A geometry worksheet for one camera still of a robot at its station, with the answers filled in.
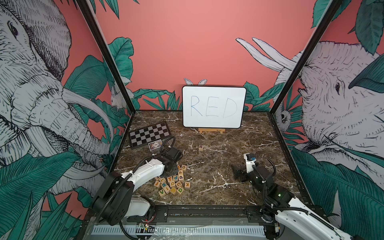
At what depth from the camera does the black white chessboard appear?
100 cm

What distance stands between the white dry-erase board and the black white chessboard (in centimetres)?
15

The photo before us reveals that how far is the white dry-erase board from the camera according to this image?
95cm
